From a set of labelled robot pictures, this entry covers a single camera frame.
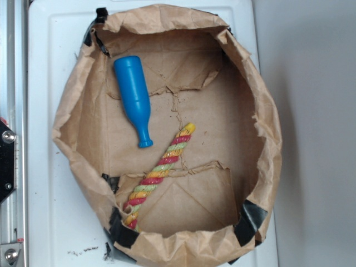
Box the blue plastic bottle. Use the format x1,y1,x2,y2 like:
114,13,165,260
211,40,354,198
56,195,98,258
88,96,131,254
113,56,153,148

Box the white plastic tray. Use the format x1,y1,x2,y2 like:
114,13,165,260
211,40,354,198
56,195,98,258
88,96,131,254
27,0,280,267

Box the black mounting plate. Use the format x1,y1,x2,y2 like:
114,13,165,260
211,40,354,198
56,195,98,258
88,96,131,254
0,117,16,204

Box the multicolour twisted rope toy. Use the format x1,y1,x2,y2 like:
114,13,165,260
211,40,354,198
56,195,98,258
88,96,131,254
123,123,196,233

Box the aluminium frame rail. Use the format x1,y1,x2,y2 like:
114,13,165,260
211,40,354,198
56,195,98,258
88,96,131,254
1,1,28,266

